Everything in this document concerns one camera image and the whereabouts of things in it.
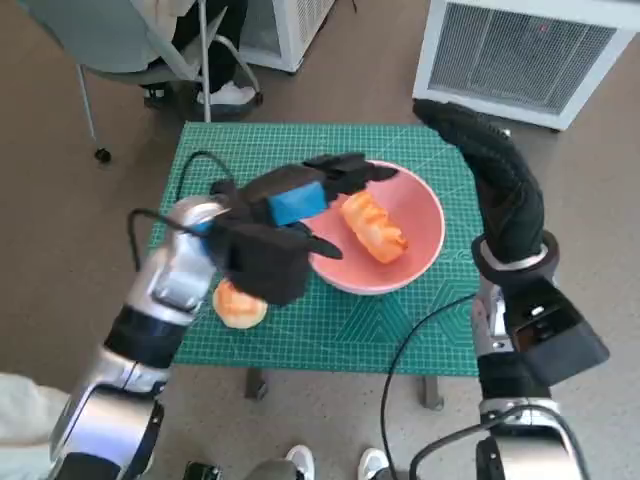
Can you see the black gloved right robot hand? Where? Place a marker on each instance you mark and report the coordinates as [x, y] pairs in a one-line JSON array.
[[510, 200]]

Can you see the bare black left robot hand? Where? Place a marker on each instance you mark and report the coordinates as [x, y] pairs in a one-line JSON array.
[[295, 200]]

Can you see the long toy bread loaf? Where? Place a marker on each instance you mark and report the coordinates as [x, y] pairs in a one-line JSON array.
[[375, 230]]

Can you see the pink bowl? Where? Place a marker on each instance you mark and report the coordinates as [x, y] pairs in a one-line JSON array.
[[415, 225]]

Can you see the round toy bread bun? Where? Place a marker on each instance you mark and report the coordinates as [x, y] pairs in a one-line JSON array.
[[235, 307]]

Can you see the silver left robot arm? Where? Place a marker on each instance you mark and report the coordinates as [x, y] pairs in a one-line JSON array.
[[170, 270]]

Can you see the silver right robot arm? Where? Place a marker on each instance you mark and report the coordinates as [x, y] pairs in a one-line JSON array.
[[505, 370]]

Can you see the green cutting mat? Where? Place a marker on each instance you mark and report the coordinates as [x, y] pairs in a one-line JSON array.
[[350, 330]]

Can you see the large white vented cabinet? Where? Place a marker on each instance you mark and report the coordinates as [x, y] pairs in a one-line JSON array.
[[520, 50]]

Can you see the small white vented cabinet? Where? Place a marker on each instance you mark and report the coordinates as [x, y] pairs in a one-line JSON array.
[[295, 30]]

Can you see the seated person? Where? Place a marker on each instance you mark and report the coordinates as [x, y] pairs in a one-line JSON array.
[[225, 45]]

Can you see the black table leg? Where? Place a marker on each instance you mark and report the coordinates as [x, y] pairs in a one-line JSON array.
[[257, 382], [434, 394]]

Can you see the grey chair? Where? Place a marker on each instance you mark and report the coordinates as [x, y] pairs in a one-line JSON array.
[[100, 30]]

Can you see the white left robot foot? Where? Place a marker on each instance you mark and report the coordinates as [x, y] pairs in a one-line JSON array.
[[301, 462]]

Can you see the white robot foot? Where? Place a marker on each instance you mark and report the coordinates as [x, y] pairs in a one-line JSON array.
[[301, 462], [372, 465]]

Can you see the white right robot foot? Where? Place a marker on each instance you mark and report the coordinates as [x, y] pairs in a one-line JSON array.
[[372, 465]]

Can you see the small black box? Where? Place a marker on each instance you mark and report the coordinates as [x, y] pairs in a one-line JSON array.
[[205, 472]]

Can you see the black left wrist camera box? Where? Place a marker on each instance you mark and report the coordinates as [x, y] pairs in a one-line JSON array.
[[265, 270]]

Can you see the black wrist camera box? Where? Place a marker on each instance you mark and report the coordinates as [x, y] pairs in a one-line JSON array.
[[560, 330], [265, 270]]

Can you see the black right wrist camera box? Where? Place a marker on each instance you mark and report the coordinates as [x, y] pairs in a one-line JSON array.
[[560, 330]]

